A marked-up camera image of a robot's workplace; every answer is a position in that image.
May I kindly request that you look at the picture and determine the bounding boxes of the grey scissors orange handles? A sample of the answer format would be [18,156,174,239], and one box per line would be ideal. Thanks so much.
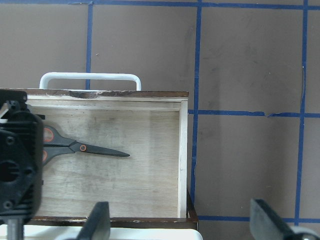
[42,125,130,165]

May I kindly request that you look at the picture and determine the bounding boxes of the white plastic tray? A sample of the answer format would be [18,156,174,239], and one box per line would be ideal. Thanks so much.
[22,223,204,240]

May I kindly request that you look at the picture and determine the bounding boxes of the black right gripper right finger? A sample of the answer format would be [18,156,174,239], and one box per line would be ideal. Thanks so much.
[249,199,320,240]

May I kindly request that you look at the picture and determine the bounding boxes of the wooden drawer white handle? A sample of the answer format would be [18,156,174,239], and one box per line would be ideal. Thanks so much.
[26,72,189,220]

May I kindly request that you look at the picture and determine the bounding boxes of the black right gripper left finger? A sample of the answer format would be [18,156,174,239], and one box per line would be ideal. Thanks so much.
[75,201,111,240]

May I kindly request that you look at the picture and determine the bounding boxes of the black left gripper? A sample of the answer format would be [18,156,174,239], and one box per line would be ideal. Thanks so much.
[0,89,44,224]

